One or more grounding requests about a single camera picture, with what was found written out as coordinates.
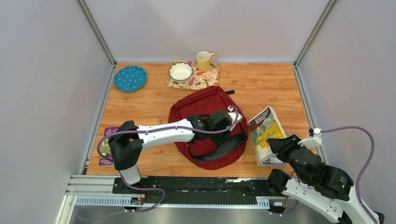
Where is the blue comic book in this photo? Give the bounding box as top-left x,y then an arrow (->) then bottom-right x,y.
256,156 -> 287,166

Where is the yellow illustrated paperback book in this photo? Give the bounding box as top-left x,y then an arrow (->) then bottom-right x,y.
247,106 -> 286,160

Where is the red backpack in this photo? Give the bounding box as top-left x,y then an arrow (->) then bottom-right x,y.
168,86 -> 248,170

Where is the purple treehouse book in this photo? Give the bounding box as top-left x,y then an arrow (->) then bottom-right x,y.
99,126 -> 119,167

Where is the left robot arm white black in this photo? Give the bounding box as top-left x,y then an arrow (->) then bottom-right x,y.
107,107 -> 247,194

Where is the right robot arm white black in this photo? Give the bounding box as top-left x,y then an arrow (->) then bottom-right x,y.
266,135 -> 384,224

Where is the floral serving tray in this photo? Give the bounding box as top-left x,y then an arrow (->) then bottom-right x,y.
167,60 -> 220,90

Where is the white scalloped bowl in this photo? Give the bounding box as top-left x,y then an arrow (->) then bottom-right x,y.
169,62 -> 193,83

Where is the yellow mug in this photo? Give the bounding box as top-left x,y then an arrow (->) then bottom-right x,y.
196,51 -> 215,72

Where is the blue polka dot plate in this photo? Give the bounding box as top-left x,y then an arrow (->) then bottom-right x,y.
113,66 -> 147,92

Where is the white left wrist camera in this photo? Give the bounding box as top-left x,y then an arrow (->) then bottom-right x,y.
227,105 -> 243,131

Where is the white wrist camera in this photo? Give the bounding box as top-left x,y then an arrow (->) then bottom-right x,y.
298,128 -> 322,148
227,105 -> 243,131

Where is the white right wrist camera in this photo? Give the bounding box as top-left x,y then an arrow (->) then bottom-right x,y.
298,128 -> 322,148

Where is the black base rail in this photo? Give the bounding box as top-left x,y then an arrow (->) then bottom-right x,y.
112,176 -> 288,213

